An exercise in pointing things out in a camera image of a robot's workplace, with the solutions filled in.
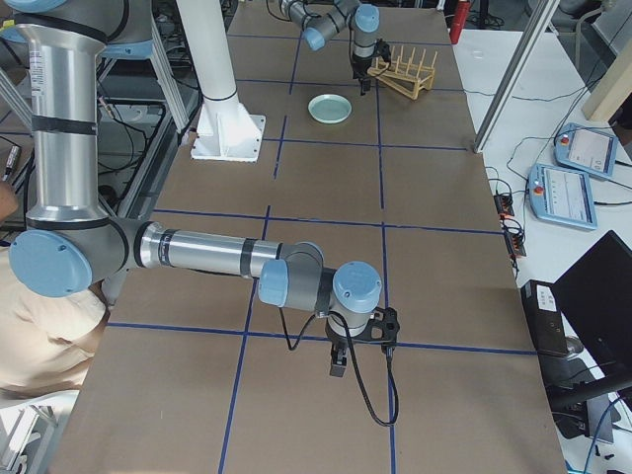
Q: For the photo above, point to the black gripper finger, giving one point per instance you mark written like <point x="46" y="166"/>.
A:
<point x="364" y="83"/>
<point x="338" y="363"/>

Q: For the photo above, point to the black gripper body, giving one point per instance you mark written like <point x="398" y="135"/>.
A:
<point x="359" y="66"/>

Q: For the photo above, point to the pale green round plate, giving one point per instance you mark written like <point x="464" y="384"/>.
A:
<point x="330" y="108"/>

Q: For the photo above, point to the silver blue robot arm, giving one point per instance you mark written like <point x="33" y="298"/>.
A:
<point x="355" y="287"/>

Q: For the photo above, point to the wooden dish rack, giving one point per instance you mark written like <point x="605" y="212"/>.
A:
<point x="408" y="72"/>

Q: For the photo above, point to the red cylinder tube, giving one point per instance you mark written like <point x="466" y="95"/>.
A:
<point x="459" y="20"/>

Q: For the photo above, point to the orange black connector strip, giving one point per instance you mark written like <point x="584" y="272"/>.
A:
<point x="513" y="231"/>

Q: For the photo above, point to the black box with label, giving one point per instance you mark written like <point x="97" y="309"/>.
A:
<point x="544" y="319"/>

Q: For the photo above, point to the blue teach pendant far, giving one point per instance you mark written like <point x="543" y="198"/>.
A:
<point x="586" y="149"/>

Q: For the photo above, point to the blue teach pendant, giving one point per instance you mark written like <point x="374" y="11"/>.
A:
<point x="562" y="196"/>
<point x="586" y="149"/>

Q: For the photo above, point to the blue teach pendant near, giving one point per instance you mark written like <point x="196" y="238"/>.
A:
<point x="562" y="196"/>

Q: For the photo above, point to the black monitor on stand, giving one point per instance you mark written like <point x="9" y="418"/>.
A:
<point x="594" y="294"/>

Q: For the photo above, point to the person in beige shirt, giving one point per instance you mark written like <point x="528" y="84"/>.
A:
<point x="47" y="344"/>

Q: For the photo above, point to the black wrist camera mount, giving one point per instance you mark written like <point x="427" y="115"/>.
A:
<point x="383" y="327"/>

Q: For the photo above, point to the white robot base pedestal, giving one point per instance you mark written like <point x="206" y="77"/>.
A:
<point x="225" y="129"/>

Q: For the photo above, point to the aluminium frame post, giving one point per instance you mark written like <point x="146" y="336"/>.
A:
<point x="536" y="26"/>

